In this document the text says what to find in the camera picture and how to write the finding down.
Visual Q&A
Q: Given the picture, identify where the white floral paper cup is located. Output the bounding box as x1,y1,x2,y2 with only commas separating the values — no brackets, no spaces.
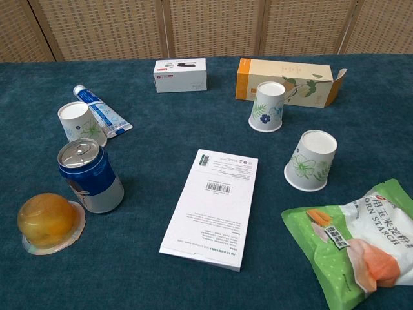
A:
283,129,338,192
57,101,108,148
248,81,287,133

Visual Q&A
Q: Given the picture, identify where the dark teal table cloth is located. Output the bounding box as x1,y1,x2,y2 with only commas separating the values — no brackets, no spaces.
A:
0,53,413,310

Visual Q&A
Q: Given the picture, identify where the flat white printed box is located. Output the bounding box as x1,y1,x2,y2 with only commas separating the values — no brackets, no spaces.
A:
159,149,259,273

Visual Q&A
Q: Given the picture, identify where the small white stapler box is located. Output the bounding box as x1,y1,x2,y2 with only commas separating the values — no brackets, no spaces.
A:
153,57,208,94

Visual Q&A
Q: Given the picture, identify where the long orange beige carton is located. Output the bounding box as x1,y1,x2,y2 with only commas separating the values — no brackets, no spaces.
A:
236,57,348,109

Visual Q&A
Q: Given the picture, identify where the blue silver drink can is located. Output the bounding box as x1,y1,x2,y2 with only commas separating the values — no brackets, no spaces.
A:
57,138,125,214

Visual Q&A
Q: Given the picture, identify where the wooden rattan folding screen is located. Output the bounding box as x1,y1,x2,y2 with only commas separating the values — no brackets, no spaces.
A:
0,0,413,63

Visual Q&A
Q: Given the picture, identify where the blue white toothpaste tube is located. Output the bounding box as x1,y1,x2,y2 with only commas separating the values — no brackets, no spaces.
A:
72,85,134,140

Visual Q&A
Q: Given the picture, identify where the orange fruit jelly cup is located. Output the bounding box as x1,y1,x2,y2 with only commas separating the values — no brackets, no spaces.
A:
17,192,86,256

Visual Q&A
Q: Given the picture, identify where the green corn starch bag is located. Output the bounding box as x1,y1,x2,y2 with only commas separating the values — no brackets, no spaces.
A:
281,178,413,310

